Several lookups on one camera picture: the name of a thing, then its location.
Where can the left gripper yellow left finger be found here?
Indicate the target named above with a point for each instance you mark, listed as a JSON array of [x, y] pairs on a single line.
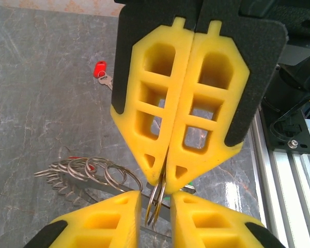
[[98, 227]]

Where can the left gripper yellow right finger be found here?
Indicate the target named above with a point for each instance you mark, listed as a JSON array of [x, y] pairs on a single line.
[[209, 227]]

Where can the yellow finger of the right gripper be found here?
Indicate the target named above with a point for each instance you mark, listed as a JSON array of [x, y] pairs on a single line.
[[237, 85], [134, 103]]

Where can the metal keyring disc with rings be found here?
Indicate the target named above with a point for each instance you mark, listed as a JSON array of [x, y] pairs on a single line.
[[111, 186]]

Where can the red tag key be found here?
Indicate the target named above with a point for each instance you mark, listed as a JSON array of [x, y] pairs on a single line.
[[92, 168], [99, 69]]

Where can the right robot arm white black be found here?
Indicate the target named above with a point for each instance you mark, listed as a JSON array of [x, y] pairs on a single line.
[[289, 85]]

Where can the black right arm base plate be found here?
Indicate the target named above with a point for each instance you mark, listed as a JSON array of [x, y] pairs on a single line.
[[279, 140]]

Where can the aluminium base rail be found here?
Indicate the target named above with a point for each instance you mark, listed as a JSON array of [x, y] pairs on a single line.
[[286, 193]]

